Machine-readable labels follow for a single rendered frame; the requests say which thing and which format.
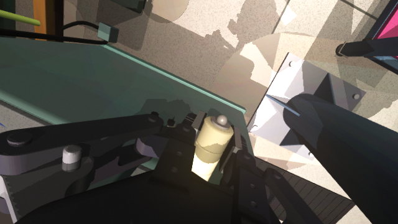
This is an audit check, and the yellow-green rod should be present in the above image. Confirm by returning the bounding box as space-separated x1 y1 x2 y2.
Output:
0 9 42 27

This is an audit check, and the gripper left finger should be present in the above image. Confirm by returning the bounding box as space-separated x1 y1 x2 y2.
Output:
151 110 208 191

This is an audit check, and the black cable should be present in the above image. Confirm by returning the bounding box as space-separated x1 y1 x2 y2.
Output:
0 19 109 45

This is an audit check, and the dark teal box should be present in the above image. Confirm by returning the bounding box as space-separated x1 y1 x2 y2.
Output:
108 0 147 14

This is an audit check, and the pink panel with dark frame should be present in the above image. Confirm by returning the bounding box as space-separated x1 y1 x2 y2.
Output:
366 0 398 75

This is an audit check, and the orange post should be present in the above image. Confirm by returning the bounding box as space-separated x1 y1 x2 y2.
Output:
32 0 48 42

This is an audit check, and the grey toothed dial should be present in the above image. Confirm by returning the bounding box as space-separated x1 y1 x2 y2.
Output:
0 174 18 224

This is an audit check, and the teal green machine table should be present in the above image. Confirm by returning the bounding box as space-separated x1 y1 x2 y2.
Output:
0 35 247 191

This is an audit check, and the small teal box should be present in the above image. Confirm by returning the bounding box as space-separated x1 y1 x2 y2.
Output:
97 22 120 44

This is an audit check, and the grey crank knob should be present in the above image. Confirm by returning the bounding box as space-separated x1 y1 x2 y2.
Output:
61 144 83 172

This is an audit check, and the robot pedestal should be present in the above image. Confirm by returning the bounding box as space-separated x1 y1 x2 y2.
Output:
247 52 398 224

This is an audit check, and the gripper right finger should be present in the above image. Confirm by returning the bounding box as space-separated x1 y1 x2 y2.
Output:
218 125 323 224

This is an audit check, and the cream cylinder handle, grey ball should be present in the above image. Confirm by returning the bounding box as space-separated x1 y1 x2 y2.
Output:
190 114 234 182

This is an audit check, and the thin blue rod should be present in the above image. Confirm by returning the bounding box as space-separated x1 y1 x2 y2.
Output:
266 94 302 118

